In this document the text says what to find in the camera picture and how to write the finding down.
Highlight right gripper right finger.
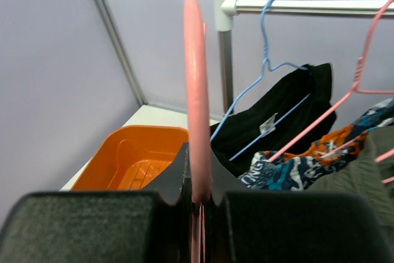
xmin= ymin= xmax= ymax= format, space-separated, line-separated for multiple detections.
xmin=204 ymin=156 xmax=393 ymax=262

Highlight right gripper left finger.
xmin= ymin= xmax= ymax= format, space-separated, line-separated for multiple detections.
xmin=1 ymin=144 xmax=191 ymax=262

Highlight black shorts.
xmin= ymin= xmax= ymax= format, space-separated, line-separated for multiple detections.
xmin=211 ymin=63 xmax=332 ymax=177

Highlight pink hanger navy shorts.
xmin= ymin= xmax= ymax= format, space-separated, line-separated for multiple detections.
xmin=183 ymin=0 xmax=212 ymax=262

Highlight patterned blue orange shorts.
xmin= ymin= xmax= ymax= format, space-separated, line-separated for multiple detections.
xmin=238 ymin=98 xmax=393 ymax=191

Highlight olive green shorts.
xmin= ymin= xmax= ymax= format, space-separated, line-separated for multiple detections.
xmin=308 ymin=126 xmax=393 ymax=243

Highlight pink hanger olive shorts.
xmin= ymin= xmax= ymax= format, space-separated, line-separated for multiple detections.
xmin=375 ymin=149 xmax=393 ymax=185

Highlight pink hanger patterned shorts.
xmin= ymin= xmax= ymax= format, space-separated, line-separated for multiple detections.
xmin=267 ymin=0 xmax=394 ymax=163

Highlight orange plastic basket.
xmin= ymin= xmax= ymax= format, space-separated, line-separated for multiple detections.
xmin=71 ymin=125 xmax=188 ymax=191

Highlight metal clothes rack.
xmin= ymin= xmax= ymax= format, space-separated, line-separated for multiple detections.
xmin=213 ymin=0 xmax=387 ymax=112

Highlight blue wire hanger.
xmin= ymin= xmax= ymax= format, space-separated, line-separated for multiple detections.
xmin=209 ymin=0 xmax=312 ymax=162

